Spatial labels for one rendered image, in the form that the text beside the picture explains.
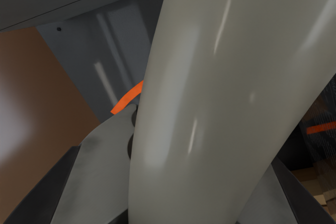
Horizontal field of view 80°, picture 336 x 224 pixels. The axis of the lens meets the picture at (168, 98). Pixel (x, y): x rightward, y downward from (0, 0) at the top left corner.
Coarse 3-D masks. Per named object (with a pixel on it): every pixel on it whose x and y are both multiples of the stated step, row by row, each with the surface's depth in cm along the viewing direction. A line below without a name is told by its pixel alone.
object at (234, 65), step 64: (192, 0) 2; (256, 0) 2; (320, 0) 2; (192, 64) 3; (256, 64) 2; (320, 64) 2; (192, 128) 3; (256, 128) 3; (128, 192) 5; (192, 192) 3
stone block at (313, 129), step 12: (324, 96) 47; (312, 108) 57; (324, 108) 50; (300, 120) 72; (312, 120) 61; (324, 120) 53; (312, 132) 66; (324, 132) 56; (312, 144) 71; (324, 144) 60; (312, 156) 77; (324, 156) 64; (324, 168) 69; (324, 180) 75; (324, 192) 82
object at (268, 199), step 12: (264, 180) 8; (276, 180) 8; (252, 192) 7; (264, 192) 7; (276, 192) 7; (252, 204) 7; (264, 204) 7; (276, 204) 7; (288, 204) 7; (240, 216) 6; (252, 216) 6; (264, 216) 6; (276, 216) 7; (288, 216) 7
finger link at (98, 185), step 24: (120, 120) 11; (96, 144) 9; (120, 144) 9; (72, 168) 8; (96, 168) 8; (120, 168) 8; (72, 192) 7; (96, 192) 7; (120, 192) 7; (72, 216) 6; (96, 216) 6; (120, 216) 6
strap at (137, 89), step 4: (140, 84) 106; (132, 88) 107; (136, 88) 107; (140, 88) 107; (128, 92) 108; (132, 92) 108; (136, 92) 108; (124, 96) 110; (128, 96) 110; (132, 96) 109; (120, 100) 111; (124, 100) 111; (128, 100) 111; (116, 104) 112; (120, 104) 112; (124, 104) 112; (116, 108) 113; (120, 108) 113; (112, 112) 115; (116, 112) 115
